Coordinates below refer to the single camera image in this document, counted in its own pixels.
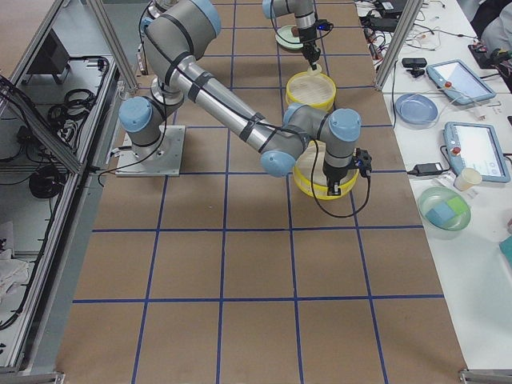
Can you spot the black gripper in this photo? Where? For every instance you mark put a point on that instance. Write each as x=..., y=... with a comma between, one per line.
x=308, y=40
x=332, y=173

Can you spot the white bun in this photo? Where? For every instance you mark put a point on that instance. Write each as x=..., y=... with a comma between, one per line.
x=316, y=70

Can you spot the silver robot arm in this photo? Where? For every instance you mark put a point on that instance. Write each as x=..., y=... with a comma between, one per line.
x=174, y=42
x=305, y=21

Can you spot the green plate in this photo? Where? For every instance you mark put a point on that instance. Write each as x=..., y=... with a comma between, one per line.
x=286, y=40

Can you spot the black power adapter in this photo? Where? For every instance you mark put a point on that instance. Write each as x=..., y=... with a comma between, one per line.
x=426, y=169

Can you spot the black webcam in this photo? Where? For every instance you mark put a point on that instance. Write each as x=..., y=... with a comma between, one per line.
x=415, y=66

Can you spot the blue sponge block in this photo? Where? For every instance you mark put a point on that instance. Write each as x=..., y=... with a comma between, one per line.
x=439, y=215

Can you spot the blue plate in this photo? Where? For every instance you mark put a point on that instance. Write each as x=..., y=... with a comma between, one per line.
x=416, y=110

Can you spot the green glass bowl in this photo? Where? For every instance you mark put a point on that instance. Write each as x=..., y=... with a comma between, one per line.
x=431, y=197

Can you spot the green sponge block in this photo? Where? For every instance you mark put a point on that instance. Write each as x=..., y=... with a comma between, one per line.
x=458, y=205

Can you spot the paper cup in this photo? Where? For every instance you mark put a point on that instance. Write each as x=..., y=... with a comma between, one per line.
x=468, y=178

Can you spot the near teach pendant tablet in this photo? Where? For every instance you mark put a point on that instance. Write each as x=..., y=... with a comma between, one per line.
x=476, y=146

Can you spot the teach pendant tablet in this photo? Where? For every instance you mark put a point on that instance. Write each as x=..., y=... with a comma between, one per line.
x=459, y=83
x=476, y=146

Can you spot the far teach pendant tablet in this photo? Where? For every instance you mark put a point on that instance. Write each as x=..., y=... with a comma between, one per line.
x=459, y=83

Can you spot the white crumpled cloth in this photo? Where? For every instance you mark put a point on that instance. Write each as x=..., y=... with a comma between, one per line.
x=14, y=272

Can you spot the aluminium frame post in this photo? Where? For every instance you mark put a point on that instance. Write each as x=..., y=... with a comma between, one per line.
x=402, y=30

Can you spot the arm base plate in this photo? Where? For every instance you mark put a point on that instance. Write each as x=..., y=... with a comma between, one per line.
x=164, y=158

